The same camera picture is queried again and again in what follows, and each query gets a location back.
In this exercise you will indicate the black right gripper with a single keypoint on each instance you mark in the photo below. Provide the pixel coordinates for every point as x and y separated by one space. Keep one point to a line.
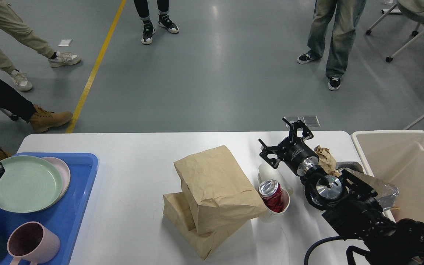
296 155

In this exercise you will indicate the green plate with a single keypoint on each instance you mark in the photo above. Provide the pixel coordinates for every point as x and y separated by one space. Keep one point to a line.
29 184

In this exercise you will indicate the pink mug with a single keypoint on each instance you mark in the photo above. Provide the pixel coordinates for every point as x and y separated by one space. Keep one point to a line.
32 242

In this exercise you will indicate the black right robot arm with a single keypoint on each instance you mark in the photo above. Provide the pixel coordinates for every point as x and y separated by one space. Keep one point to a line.
349 205

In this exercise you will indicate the metal floor socket plate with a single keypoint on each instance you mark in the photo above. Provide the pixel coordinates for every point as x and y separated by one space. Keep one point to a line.
309 120

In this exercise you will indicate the crumpled brown paper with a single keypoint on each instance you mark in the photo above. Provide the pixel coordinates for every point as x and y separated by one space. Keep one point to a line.
327 161

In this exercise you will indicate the crushed red soda can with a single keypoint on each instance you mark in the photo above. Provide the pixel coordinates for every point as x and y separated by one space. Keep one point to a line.
271 194

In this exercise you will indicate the white paper cup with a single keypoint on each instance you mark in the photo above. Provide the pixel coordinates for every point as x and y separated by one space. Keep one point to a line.
267 172

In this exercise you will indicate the grey crumpled wrapper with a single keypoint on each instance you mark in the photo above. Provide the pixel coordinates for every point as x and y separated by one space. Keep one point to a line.
355 166

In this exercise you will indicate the seated person tan boots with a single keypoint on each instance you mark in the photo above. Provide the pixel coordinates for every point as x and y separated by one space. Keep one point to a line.
40 119

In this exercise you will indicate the pink plate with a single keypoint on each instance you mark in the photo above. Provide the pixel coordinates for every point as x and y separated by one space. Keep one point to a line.
65 173

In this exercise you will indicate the blue plastic tray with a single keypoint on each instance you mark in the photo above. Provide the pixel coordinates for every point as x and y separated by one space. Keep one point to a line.
64 217

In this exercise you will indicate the upper brown paper bag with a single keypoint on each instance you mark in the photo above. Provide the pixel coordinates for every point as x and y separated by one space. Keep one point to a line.
217 191

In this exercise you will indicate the brown paper bag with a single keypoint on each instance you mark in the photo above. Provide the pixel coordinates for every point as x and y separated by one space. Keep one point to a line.
177 210
217 191

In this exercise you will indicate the clear plastic wrapper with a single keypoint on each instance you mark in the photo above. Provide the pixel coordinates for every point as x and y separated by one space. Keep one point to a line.
387 192

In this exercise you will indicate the beige plastic bin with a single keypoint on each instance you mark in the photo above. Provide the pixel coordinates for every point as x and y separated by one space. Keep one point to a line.
397 157

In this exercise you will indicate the lower brown paper bag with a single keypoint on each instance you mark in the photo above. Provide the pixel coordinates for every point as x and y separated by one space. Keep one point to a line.
177 210

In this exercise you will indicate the white paper scrap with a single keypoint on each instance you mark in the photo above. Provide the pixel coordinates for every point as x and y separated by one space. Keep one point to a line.
65 42

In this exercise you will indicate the white office chair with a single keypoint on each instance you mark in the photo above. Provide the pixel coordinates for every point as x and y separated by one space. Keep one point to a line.
413 10

